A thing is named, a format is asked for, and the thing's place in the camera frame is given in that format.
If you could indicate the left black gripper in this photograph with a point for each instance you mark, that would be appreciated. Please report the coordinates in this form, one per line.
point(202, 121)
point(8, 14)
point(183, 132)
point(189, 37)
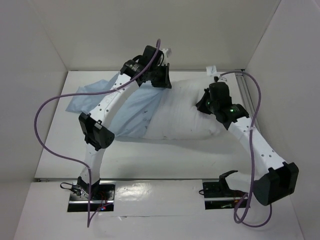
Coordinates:
point(165, 83)

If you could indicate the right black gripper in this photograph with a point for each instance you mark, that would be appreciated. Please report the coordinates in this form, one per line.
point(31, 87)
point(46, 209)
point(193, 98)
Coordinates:
point(203, 104)

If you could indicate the white pillow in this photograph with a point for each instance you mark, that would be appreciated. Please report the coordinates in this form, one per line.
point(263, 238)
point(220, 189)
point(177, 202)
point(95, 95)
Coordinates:
point(177, 117)

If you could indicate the light blue pillowcase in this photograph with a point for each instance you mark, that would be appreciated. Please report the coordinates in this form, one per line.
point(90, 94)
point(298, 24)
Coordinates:
point(133, 118)

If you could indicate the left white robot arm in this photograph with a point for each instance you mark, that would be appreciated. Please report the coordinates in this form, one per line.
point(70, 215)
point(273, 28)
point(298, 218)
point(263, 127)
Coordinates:
point(95, 127)

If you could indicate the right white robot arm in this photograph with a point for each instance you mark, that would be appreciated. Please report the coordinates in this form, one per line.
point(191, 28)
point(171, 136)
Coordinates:
point(273, 177)

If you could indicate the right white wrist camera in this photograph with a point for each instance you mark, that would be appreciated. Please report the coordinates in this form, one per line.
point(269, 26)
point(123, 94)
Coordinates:
point(219, 78)

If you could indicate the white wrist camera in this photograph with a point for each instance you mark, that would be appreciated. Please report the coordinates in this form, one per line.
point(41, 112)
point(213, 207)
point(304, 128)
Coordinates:
point(219, 78)
point(165, 54)

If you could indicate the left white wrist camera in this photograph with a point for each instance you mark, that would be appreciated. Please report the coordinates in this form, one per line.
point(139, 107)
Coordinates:
point(165, 54)

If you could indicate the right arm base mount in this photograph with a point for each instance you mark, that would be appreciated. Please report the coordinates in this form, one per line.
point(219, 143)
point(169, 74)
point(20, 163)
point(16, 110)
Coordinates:
point(218, 197)

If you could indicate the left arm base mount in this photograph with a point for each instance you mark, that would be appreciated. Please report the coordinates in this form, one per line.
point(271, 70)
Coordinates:
point(101, 200)

